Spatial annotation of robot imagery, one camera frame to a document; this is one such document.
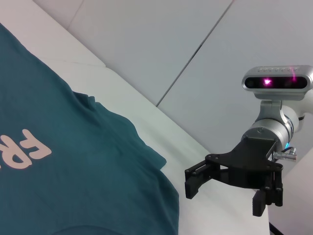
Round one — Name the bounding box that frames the right arm cable with connector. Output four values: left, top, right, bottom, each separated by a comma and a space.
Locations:
271, 146, 299, 162

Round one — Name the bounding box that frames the right silver camera mount bracket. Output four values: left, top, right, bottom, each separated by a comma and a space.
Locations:
254, 99, 284, 124

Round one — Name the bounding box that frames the teal t-shirt with pink print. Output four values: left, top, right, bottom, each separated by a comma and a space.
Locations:
0, 23, 180, 235

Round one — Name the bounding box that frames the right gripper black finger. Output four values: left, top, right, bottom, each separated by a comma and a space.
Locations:
184, 160, 221, 199
251, 170, 285, 217

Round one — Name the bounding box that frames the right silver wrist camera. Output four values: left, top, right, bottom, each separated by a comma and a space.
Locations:
242, 65, 313, 101

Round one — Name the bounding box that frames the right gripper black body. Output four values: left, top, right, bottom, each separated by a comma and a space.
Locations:
204, 137, 285, 190

